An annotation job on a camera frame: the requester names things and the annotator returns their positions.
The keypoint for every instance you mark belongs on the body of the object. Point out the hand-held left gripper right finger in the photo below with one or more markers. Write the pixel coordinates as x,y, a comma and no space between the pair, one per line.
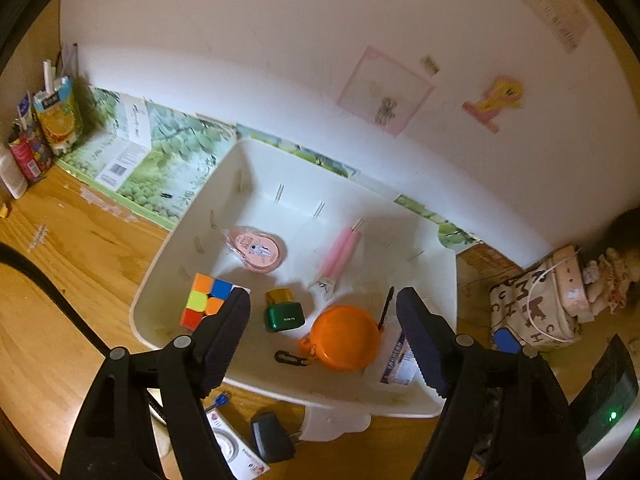
422,340

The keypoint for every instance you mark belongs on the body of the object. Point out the red snack packet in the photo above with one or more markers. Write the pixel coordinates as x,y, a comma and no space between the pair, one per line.
30,155

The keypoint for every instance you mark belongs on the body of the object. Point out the pink tube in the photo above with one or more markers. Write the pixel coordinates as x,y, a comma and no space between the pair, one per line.
340,255

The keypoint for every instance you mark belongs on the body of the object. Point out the white plastic bottle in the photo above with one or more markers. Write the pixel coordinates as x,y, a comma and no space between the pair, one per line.
12,175

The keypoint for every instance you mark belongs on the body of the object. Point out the yellow pony wall sticker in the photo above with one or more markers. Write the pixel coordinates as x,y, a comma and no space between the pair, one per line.
500,95

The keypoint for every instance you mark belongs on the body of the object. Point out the white labelled packet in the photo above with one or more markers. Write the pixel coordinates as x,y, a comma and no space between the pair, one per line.
397,365

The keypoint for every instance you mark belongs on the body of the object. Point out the small doll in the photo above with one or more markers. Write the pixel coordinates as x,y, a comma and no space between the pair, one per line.
605,280

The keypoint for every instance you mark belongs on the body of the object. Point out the white straw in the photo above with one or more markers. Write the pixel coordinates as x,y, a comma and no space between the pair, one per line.
48,77

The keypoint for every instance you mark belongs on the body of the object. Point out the small wall sticker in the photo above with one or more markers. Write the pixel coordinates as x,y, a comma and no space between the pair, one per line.
430,64

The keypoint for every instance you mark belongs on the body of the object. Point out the black carabiner clip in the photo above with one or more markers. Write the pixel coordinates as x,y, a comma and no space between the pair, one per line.
278,357

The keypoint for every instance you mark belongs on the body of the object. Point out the colourful puzzle cube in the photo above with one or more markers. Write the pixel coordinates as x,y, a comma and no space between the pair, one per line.
200,302

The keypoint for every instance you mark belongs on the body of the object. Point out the black charger plug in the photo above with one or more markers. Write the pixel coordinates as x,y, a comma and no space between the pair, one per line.
270,437

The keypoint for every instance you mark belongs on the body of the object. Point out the green printed cardboard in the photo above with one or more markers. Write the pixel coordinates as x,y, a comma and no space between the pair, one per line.
150,170

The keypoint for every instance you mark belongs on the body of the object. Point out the printed wall paper strip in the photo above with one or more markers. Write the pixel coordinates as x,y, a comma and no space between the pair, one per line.
550,5

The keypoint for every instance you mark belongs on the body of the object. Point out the blue white drink carton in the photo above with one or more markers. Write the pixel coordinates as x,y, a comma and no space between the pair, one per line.
25,110

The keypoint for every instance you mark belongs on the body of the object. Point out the pink wall paper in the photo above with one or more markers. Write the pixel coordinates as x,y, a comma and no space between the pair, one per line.
370,85

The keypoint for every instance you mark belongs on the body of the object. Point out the small yellow object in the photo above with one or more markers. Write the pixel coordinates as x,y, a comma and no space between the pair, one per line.
4,210

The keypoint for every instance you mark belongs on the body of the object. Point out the pink round tape case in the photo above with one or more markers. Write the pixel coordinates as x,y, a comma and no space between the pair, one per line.
260,252

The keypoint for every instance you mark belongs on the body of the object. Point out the blue plastic tag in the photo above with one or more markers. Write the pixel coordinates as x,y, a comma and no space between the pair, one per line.
507,341

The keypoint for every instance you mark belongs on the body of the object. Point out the orange round zip case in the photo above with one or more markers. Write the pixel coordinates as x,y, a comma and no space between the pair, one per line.
345,342

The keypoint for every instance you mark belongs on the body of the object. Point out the white plastic bin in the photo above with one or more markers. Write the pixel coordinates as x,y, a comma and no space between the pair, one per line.
300,220

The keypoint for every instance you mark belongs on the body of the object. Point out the beige printed pouch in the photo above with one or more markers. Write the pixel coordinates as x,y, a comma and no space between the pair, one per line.
530,300

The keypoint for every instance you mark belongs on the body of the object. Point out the orange juice carton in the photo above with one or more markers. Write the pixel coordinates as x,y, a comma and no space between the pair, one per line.
57,120

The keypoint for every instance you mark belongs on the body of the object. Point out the green bottle with gold cap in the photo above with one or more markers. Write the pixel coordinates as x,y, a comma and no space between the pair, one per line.
285,317

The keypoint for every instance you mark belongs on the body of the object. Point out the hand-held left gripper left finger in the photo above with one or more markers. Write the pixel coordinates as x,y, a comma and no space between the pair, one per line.
227,340

